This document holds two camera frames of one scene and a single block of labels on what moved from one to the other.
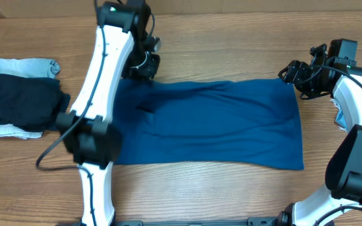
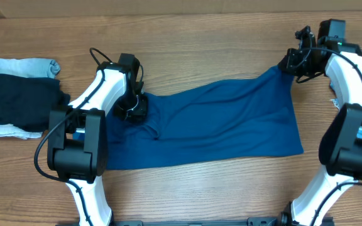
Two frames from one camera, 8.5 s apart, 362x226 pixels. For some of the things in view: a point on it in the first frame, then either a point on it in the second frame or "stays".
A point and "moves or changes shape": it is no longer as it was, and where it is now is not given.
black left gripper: (150, 73) to (139, 115)
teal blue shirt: (236, 122) moves or changes shape
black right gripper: (298, 74) to (293, 63)
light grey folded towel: (29, 67) stays
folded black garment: (31, 104) stays
